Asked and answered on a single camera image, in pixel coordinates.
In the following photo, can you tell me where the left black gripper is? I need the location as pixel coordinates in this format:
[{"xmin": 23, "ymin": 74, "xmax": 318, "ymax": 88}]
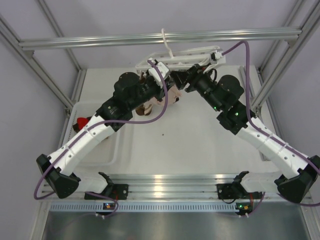
[{"xmin": 128, "ymin": 69, "xmax": 175, "ymax": 111}]

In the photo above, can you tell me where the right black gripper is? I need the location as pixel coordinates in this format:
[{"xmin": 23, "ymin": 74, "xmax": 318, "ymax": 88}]
[{"xmin": 171, "ymin": 62, "xmax": 223, "ymax": 113}]

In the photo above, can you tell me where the pink beige sock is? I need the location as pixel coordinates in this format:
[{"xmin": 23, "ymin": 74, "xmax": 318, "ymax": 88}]
[{"xmin": 150, "ymin": 85, "xmax": 182, "ymax": 106}]

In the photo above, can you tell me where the white plastic clip hanger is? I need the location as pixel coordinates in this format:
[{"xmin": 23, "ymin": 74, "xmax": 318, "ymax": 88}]
[{"xmin": 135, "ymin": 29, "xmax": 223, "ymax": 74}]

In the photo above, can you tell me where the red beige animal sock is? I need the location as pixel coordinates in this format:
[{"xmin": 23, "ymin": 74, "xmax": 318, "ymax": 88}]
[{"xmin": 72, "ymin": 117, "xmax": 91, "ymax": 133}]

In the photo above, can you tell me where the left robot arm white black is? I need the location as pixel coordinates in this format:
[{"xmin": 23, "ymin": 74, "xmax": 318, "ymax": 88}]
[{"xmin": 36, "ymin": 68, "xmax": 175, "ymax": 199}]

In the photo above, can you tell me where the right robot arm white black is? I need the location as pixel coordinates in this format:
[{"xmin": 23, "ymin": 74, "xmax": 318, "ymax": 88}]
[{"xmin": 170, "ymin": 64, "xmax": 320, "ymax": 204}]

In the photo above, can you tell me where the brown striped sock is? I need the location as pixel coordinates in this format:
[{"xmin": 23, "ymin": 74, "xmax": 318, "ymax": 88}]
[{"xmin": 135, "ymin": 74, "xmax": 154, "ymax": 117}]

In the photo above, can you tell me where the white plastic basket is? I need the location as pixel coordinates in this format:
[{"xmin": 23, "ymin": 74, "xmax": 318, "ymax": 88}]
[{"xmin": 62, "ymin": 99, "xmax": 121, "ymax": 167}]

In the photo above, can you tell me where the aluminium top crossbar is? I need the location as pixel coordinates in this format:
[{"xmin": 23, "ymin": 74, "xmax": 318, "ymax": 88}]
[{"xmin": 18, "ymin": 27, "xmax": 302, "ymax": 51}]

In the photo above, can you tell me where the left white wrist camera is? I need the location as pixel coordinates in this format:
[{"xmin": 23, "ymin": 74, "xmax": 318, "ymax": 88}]
[{"xmin": 147, "ymin": 58, "xmax": 171, "ymax": 88}]

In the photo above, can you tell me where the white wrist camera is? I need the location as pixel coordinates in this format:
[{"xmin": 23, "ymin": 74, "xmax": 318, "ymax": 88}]
[
  {"xmin": 147, "ymin": 58, "xmax": 171, "ymax": 88},
  {"xmin": 204, "ymin": 49, "xmax": 227, "ymax": 73}
]

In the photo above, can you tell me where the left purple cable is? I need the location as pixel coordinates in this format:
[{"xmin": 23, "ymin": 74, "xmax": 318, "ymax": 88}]
[{"xmin": 34, "ymin": 59, "xmax": 169, "ymax": 200}]

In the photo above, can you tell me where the purple cable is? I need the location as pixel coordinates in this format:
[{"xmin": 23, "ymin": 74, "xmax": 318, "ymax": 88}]
[
  {"xmin": 221, "ymin": 41, "xmax": 320, "ymax": 207},
  {"xmin": 34, "ymin": 59, "xmax": 169, "ymax": 200}
]

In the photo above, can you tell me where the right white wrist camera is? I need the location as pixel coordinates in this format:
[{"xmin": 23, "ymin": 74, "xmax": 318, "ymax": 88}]
[{"xmin": 204, "ymin": 49, "xmax": 227, "ymax": 73}]

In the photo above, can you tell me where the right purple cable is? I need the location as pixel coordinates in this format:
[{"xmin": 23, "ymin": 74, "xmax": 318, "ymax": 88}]
[{"xmin": 221, "ymin": 41, "xmax": 320, "ymax": 207}]

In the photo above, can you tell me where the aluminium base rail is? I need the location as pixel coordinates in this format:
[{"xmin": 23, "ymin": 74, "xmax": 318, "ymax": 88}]
[{"xmin": 39, "ymin": 174, "xmax": 313, "ymax": 201}]

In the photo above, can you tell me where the perforated grey cable duct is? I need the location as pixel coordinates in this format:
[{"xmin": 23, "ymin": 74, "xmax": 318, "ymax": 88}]
[{"xmin": 49, "ymin": 202, "xmax": 252, "ymax": 213}]

